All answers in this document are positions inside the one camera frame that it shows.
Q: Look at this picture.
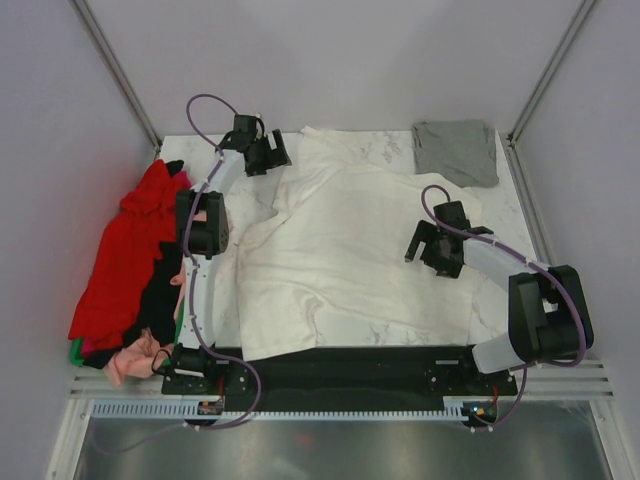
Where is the right aluminium frame post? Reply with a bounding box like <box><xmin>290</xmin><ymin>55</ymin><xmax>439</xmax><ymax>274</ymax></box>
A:
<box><xmin>506</xmin><ymin>0</ymin><xmax>599</xmax><ymax>148</ymax></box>

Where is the magenta t shirt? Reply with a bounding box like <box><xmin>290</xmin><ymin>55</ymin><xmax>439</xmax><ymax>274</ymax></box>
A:
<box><xmin>172</xmin><ymin>171</ymin><xmax>192</xmax><ymax>189</ymax></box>

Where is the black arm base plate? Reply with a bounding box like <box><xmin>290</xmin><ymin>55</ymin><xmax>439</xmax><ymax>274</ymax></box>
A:
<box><xmin>159</xmin><ymin>343</ymin><xmax>519</xmax><ymax>414</ymax></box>

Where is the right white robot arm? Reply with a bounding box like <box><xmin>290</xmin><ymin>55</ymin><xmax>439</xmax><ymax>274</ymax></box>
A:
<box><xmin>405</xmin><ymin>201</ymin><xmax>594</xmax><ymax>394</ymax></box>

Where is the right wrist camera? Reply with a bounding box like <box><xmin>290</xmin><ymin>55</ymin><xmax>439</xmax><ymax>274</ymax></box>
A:
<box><xmin>434</xmin><ymin>201</ymin><xmax>471</xmax><ymax>231</ymax></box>

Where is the white slotted cable duct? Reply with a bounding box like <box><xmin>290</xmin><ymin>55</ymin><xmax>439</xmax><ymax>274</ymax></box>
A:
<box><xmin>91</xmin><ymin>399</ymin><xmax>469</xmax><ymax>422</ymax></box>

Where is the light pink t shirt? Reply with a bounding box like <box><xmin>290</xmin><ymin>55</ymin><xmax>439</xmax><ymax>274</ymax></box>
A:
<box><xmin>103</xmin><ymin>241</ymin><xmax>186</xmax><ymax>388</ymax></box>

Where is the green t shirt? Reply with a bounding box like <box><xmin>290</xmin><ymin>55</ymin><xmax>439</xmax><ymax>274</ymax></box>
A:
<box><xmin>69</xmin><ymin>338</ymin><xmax>85</xmax><ymax>366</ymax></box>

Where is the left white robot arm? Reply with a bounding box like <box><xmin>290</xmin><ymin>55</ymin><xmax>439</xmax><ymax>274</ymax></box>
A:
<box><xmin>162</xmin><ymin>114</ymin><xmax>291</xmax><ymax>395</ymax></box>

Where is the aluminium frame post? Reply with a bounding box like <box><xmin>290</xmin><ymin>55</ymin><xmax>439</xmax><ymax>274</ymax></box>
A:
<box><xmin>506</xmin><ymin>0</ymin><xmax>599</xmax><ymax>148</ymax></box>
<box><xmin>69</xmin><ymin>0</ymin><xmax>162</xmax><ymax>153</ymax></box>

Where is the folded grey t shirt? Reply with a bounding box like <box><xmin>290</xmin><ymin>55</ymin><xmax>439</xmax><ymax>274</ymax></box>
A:
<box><xmin>411</xmin><ymin>120</ymin><xmax>499</xmax><ymax>188</ymax></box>

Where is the black t shirt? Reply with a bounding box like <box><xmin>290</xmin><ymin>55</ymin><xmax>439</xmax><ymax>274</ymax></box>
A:
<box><xmin>68</xmin><ymin>160</ymin><xmax>191</xmax><ymax>369</ymax></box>

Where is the left aluminium frame post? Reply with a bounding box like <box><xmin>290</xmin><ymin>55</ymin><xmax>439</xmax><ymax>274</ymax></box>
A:
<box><xmin>69</xmin><ymin>0</ymin><xmax>162</xmax><ymax>153</ymax></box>

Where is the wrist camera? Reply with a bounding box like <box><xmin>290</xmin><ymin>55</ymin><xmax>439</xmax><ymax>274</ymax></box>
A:
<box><xmin>233</xmin><ymin>114</ymin><xmax>266</xmax><ymax>142</ymax></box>
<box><xmin>434</xmin><ymin>201</ymin><xmax>471</xmax><ymax>231</ymax></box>

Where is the red t shirt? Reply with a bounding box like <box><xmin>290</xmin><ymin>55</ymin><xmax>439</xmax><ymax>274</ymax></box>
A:
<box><xmin>68</xmin><ymin>160</ymin><xmax>184</xmax><ymax>349</ymax></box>

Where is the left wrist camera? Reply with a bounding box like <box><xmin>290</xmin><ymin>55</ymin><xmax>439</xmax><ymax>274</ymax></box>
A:
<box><xmin>233</xmin><ymin>114</ymin><xmax>266</xmax><ymax>142</ymax></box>

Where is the white coca-cola t shirt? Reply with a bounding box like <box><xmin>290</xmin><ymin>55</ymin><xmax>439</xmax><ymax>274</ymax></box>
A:
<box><xmin>236</xmin><ymin>127</ymin><xmax>482</xmax><ymax>361</ymax></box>

